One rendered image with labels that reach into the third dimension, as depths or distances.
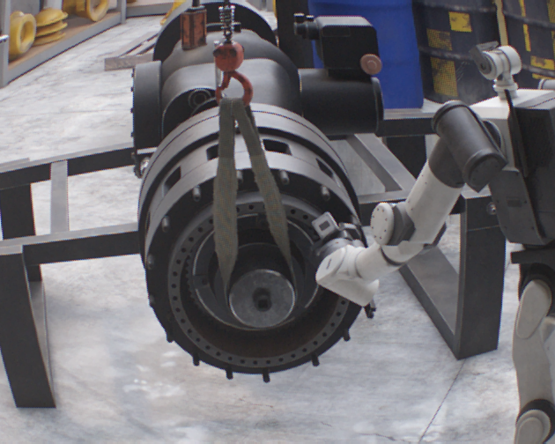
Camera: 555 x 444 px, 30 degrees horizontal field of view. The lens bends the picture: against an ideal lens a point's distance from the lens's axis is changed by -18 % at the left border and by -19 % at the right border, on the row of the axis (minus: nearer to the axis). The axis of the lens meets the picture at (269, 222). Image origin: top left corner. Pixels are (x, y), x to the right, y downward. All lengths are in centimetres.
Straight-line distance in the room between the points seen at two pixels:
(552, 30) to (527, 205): 343
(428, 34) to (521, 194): 361
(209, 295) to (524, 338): 89
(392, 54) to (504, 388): 215
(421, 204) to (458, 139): 18
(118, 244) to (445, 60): 249
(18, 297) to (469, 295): 160
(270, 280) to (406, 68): 298
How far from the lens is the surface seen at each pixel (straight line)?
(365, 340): 439
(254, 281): 267
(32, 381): 393
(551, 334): 242
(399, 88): 553
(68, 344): 449
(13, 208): 480
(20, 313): 381
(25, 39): 1006
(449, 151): 212
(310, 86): 412
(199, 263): 281
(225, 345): 284
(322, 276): 248
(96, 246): 378
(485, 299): 409
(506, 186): 223
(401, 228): 224
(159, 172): 298
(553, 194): 217
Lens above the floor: 195
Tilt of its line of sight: 21 degrees down
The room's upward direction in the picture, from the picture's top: 4 degrees counter-clockwise
